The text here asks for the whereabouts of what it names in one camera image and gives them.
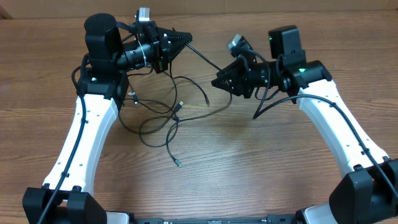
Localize thin black USB-C cable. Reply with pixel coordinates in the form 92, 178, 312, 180
165, 43, 233, 169

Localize black USB-A cable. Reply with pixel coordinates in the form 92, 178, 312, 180
117, 91, 185, 148

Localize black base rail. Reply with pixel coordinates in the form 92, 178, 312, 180
130, 214, 302, 224

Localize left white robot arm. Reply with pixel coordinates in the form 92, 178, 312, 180
22, 8, 193, 223

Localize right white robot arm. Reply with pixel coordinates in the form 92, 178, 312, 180
212, 25, 397, 223

